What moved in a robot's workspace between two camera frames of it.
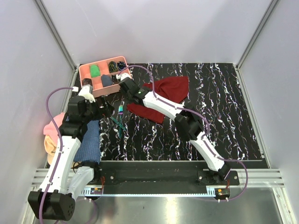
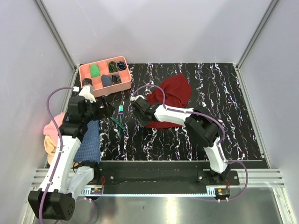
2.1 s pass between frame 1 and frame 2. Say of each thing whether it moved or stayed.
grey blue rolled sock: stayed
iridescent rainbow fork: stayed
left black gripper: stayed
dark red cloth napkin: moved
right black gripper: moved
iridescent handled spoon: stayed
